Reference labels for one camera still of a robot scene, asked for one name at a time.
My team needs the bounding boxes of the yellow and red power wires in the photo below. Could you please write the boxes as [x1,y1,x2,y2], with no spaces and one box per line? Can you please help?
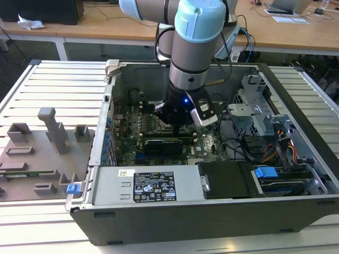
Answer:
[264,126,295,165]

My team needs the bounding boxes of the wooden desk with white frame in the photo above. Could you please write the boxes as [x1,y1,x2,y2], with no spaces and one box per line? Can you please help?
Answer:
[0,0,175,61]
[233,0,339,64]

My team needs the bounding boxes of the black plastic drive shroud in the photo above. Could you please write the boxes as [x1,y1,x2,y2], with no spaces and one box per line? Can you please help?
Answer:
[198,161,255,199]

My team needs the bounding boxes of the green motherboard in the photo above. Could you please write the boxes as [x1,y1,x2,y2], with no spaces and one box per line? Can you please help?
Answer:
[111,97,231,167]

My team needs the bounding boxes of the silver power supply with label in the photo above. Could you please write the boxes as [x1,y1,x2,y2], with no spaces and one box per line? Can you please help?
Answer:
[91,166,205,207]

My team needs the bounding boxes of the green RAM stick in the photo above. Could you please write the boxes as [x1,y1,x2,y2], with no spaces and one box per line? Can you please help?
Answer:
[0,170,54,178]

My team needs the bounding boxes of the blue cable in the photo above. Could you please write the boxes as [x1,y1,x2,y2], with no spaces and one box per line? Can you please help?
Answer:
[239,26,257,62]

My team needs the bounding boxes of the pale blue teach pendant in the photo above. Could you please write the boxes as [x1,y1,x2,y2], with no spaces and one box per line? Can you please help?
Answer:
[211,24,241,61]

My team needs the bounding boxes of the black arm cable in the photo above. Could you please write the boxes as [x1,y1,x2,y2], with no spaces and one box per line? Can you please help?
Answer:
[154,28,173,67]

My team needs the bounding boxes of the blue plastic latch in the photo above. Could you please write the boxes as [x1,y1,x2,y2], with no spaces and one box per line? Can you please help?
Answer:
[66,184,81,197]

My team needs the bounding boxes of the hard disk in blue carrier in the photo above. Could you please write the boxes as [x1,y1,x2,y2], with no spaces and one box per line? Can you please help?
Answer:
[251,165,311,198]

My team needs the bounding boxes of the grey parts rack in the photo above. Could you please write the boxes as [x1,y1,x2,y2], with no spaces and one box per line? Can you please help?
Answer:
[0,107,96,203]

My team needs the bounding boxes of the black cable bundle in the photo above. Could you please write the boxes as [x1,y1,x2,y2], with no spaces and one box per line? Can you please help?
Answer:
[218,119,256,162]

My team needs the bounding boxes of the open black PC case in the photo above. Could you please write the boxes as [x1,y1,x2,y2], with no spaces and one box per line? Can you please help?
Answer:
[65,59,339,247]

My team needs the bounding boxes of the grey laptop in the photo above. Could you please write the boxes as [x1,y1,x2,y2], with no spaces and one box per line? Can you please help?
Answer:
[266,0,309,16]

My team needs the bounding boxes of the silver metal drive cage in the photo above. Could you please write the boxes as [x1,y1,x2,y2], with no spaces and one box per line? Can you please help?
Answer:
[227,75,297,138]

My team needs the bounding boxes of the black box on desk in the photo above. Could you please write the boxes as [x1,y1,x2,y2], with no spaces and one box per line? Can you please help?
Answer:
[0,0,85,26]

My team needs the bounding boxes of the crumpled white paper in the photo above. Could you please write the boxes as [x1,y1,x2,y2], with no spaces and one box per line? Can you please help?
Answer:
[17,14,46,30]

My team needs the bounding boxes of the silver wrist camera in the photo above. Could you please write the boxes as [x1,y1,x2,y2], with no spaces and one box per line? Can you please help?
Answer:
[190,97,219,128]

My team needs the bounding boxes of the black graphics card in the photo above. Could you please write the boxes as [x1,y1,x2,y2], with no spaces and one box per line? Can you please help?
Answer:
[144,138,184,156]

